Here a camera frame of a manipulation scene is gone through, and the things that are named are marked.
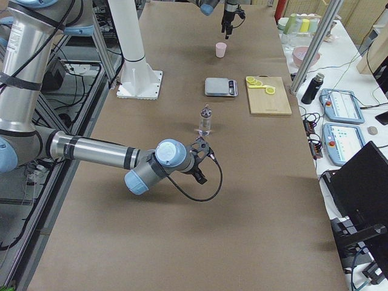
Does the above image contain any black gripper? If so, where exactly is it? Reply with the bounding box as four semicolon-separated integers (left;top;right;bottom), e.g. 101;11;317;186
185;157;207;184
221;0;237;39

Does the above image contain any pink plastic cup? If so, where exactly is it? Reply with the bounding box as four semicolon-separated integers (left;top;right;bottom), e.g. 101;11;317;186
215;42;227;58

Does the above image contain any glass sauce bottle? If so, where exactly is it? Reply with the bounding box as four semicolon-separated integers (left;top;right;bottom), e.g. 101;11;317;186
198;104;212;136

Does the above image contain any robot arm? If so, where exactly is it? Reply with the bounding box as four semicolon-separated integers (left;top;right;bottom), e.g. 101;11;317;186
189;0;241;39
1;1;211;195

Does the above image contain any silver kitchen scale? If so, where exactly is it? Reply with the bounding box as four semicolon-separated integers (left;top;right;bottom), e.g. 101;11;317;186
204;78;238;97

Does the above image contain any green cup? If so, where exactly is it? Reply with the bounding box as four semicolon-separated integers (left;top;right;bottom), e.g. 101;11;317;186
283;13;298;35

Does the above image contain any yellow cup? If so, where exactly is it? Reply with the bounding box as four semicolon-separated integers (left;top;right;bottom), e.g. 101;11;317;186
299;19;310;33

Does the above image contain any yellow plastic knife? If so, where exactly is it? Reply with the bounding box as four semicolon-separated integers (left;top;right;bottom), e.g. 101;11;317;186
248;85;268;89

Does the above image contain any pink bowl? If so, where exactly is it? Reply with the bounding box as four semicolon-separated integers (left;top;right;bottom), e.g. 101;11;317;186
292;46;321;67

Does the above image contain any wooden cutting board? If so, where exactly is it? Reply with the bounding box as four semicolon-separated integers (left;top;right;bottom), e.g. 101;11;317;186
245;76;292;116

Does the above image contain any black water bottle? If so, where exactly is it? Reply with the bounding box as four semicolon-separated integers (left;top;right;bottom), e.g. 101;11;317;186
301;73;324;104

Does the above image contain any black power strip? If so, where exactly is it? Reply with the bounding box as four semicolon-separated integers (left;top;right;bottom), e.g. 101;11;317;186
303;119;323;160

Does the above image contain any blue teach pendant far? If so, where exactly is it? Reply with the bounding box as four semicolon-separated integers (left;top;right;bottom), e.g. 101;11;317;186
319;89;365;124

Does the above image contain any blue teach pendant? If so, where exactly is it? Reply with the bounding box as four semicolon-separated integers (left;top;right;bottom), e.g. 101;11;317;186
323;122;366;166
319;89;365;124

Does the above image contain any blue teach pendant near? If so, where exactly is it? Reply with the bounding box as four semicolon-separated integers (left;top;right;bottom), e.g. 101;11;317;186
323;122;366;166

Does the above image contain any black laptop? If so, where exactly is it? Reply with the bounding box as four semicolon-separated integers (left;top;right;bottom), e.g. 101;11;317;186
322;141;387;230

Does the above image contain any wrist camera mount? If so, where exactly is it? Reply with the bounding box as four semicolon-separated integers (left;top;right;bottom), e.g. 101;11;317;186
189;136;213;162

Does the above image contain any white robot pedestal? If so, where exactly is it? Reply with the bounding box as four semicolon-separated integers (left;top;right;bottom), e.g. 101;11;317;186
109;0;163;100

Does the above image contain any aluminium frame post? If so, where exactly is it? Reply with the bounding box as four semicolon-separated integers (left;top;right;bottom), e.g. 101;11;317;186
290;0;344;95

